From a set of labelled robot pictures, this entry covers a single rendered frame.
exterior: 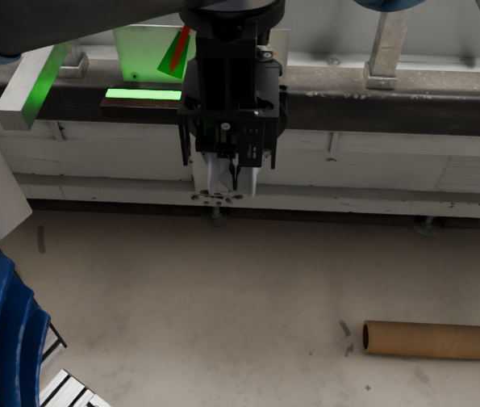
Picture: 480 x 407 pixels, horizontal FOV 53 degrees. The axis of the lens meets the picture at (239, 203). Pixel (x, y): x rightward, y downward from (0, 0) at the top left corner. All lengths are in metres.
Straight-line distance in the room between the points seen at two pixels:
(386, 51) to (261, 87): 0.44
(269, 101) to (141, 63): 0.47
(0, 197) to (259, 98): 0.19
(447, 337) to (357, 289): 0.26
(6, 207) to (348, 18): 0.77
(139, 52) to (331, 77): 0.31
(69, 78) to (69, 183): 0.62
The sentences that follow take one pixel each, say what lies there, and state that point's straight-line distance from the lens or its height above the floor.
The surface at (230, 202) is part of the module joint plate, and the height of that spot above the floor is 0.13.
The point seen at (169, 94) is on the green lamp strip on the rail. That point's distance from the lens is 0.78.
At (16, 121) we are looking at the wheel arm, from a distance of 0.59.
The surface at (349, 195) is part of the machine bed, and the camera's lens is 1.36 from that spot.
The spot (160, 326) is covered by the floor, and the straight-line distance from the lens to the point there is 1.32.
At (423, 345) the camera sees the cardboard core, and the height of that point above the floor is 0.07.
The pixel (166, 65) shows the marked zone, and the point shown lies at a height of 0.74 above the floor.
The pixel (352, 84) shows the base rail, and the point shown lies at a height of 0.70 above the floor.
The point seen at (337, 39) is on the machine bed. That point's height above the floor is 0.65.
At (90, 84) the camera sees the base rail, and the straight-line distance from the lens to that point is 0.83.
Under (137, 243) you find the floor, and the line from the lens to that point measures 1.46.
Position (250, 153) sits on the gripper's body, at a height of 0.93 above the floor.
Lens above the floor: 1.18
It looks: 51 degrees down
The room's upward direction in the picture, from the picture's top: straight up
